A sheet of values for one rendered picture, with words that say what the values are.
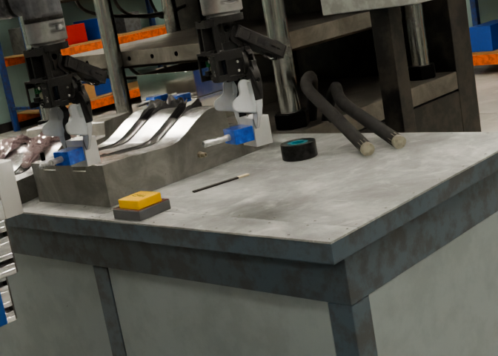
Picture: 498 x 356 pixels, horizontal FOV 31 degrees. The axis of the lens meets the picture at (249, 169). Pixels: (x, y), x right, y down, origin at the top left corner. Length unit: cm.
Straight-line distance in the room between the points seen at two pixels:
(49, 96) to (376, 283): 70
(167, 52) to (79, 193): 100
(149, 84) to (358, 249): 160
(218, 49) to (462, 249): 59
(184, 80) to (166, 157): 86
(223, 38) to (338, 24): 112
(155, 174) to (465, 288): 69
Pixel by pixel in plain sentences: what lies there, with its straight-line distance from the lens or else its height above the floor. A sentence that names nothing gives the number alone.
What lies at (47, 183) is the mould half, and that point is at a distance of 201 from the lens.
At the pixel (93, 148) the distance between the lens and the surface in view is 177.
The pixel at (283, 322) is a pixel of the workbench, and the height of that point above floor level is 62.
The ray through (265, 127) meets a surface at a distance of 165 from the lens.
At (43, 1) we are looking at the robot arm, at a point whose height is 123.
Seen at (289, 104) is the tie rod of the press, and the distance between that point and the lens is 243.
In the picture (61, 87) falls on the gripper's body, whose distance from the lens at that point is 172.
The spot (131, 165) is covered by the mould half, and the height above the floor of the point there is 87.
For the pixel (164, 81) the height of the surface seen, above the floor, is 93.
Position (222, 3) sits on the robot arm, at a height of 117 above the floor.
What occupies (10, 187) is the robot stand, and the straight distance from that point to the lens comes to 146.
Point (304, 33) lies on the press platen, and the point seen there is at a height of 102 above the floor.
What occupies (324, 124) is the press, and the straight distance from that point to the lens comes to 246.
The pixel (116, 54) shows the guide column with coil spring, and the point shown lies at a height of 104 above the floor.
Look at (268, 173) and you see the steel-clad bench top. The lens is 188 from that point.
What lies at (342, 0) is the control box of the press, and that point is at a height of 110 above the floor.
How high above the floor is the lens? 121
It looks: 12 degrees down
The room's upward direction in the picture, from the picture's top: 10 degrees counter-clockwise
